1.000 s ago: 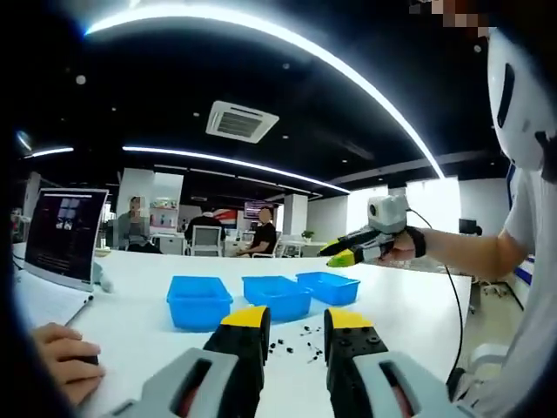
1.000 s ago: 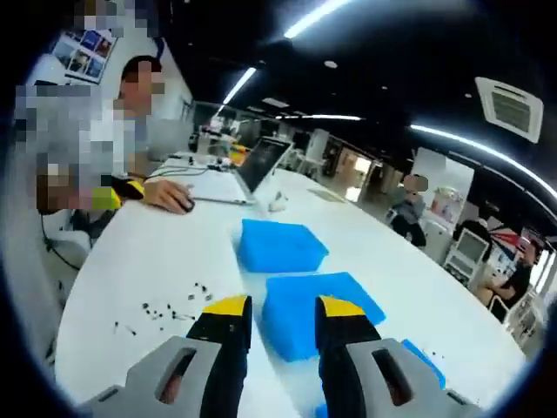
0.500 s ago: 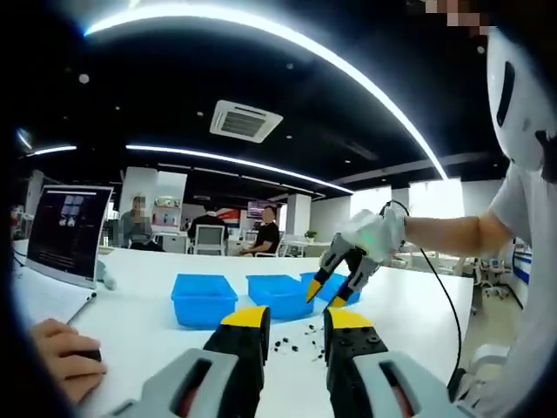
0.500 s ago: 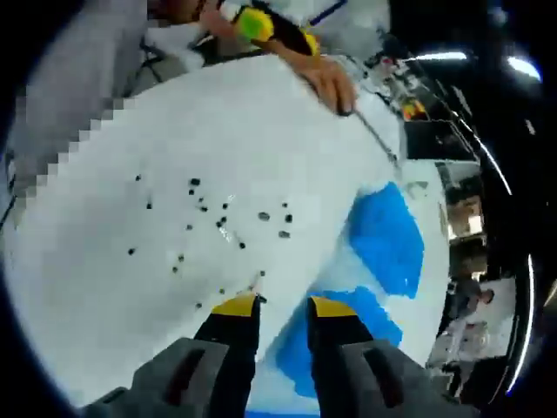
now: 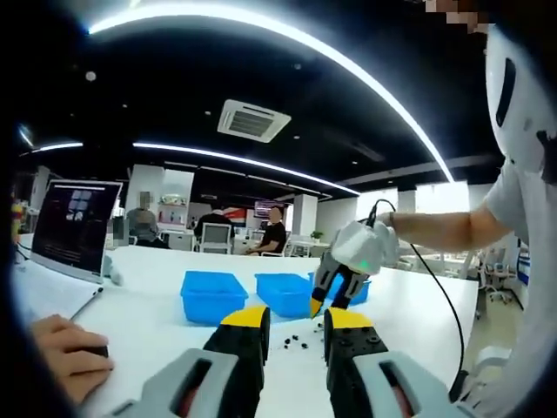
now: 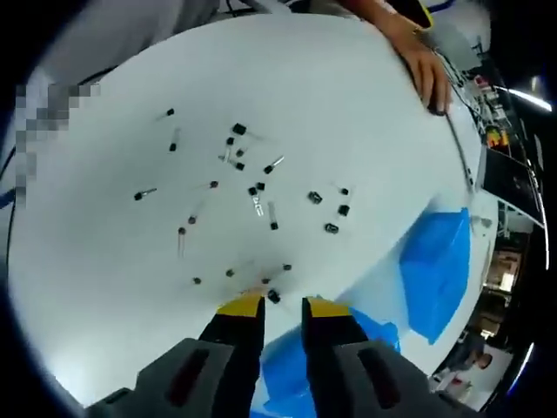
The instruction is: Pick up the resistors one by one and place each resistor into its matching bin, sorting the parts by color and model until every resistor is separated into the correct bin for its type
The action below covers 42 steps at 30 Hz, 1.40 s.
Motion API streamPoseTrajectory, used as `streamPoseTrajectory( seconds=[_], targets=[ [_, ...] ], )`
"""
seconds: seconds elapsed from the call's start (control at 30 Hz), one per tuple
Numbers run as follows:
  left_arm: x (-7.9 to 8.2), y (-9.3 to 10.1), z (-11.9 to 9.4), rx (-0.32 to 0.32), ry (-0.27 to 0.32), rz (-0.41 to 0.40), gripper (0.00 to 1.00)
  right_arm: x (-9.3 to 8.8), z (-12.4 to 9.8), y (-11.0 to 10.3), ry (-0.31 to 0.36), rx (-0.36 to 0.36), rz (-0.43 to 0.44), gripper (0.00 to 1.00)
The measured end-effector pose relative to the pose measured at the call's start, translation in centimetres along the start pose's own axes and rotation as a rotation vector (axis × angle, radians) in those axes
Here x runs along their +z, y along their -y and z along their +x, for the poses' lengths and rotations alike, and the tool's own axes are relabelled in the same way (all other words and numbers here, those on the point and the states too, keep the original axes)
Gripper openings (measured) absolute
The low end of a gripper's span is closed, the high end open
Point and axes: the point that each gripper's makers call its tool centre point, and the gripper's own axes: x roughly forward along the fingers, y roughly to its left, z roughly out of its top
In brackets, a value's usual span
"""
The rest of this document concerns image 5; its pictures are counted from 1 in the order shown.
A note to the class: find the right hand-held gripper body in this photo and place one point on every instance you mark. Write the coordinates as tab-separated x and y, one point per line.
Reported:
361	244

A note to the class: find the round ceiling fixture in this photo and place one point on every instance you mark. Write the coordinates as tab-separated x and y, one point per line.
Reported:
90	76

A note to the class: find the white chair armrest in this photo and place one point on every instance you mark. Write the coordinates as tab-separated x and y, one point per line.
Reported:
491	357

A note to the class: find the small grey object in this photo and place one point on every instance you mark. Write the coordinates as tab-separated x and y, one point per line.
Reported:
112	271

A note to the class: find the ceiling air conditioner vent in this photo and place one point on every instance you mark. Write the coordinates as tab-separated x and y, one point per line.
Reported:
253	121

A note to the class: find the colourful toy figure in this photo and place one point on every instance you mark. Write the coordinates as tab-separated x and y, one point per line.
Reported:
17	217

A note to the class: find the white chest device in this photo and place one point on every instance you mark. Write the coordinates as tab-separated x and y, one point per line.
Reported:
522	65

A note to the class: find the small black screws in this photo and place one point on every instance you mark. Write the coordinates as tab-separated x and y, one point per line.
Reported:
296	336

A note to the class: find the potted green plant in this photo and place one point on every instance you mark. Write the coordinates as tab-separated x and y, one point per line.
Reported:
317	236

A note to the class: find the white mesh office chair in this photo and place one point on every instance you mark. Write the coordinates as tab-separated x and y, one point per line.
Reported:
216	237

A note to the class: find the black computer mouse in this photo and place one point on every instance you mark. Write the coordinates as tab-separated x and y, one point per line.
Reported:
99	351

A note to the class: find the silver laptop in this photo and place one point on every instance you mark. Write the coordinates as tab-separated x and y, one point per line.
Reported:
74	226

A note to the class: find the operator in white shirt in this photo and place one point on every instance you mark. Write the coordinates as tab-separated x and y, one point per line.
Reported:
535	305

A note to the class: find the white panel with blue lines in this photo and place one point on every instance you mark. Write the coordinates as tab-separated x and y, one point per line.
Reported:
524	266

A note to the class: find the long ceiling light strip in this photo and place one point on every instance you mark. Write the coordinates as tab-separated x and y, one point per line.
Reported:
139	14

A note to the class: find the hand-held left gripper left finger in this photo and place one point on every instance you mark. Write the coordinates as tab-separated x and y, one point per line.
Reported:
239	361

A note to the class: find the red blue wall poster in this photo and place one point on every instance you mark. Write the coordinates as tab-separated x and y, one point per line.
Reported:
237	214

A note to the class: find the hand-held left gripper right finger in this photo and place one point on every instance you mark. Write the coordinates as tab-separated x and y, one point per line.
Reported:
352	361

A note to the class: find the purple wall screen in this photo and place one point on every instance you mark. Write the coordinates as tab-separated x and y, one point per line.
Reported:
263	209

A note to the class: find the blue plastic bin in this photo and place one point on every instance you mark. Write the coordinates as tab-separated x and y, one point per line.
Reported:
364	289
283	294
213	296

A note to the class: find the shelf of colourful items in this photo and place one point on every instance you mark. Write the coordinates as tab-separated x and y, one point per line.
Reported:
174	204

